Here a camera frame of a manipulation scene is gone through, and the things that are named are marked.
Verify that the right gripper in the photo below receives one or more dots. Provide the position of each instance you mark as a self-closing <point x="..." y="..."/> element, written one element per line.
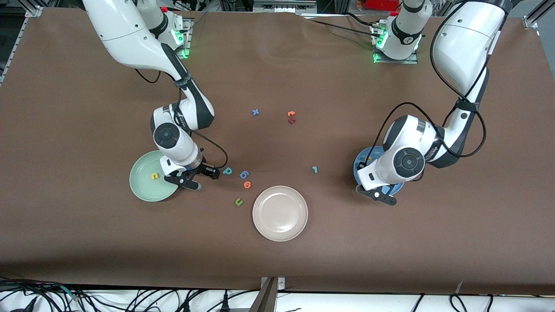
<point x="202" y="168"/>

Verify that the white tape strip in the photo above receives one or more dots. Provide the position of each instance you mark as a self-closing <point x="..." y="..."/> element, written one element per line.
<point x="459" y="287"/>

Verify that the aluminium frame rail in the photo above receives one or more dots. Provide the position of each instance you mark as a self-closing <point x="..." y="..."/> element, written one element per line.
<point x="19" y="39"/>
<point x="531" y="21"/>

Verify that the red box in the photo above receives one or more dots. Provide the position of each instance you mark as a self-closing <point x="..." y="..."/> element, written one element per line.
<point x="381" y="4"/>

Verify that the beige plate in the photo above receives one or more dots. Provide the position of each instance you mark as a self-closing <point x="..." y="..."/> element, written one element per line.
<point x="280" y="213"/>

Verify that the blue plate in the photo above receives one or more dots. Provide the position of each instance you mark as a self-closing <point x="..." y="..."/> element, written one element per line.
<point x="363" y="155"/>

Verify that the metal table bracket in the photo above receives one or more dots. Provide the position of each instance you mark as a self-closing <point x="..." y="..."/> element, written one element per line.
<point x="266" y="294"/>

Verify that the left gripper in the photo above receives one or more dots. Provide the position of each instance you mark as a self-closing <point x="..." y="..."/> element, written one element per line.
<point x="359" y="165"/>

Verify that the green plate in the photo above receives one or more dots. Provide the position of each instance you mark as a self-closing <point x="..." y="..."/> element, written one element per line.
<point x="145" y="186"/>

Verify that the grey equipment box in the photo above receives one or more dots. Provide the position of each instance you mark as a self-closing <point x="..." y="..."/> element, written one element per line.
<point x="284" y="5"/>

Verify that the teal letter p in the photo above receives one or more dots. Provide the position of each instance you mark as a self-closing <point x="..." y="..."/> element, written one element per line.
<point x="227" y="170"/>

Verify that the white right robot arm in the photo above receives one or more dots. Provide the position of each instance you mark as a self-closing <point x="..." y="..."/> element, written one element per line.
<point x="125" y="39"/>

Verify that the brown table cover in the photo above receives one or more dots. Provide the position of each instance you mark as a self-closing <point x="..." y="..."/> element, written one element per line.
<point x="277" y="78"/>

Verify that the blue letter g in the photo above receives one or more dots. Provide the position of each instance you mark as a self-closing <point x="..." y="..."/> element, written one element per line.
<point x="244" y="174"/>

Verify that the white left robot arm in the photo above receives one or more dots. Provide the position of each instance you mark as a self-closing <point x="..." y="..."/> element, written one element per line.
<point x="464" y="47"/>

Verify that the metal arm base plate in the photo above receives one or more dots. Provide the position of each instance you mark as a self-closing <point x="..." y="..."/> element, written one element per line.
<point x="403" y="61"/>
<point x="188" y="43"/>

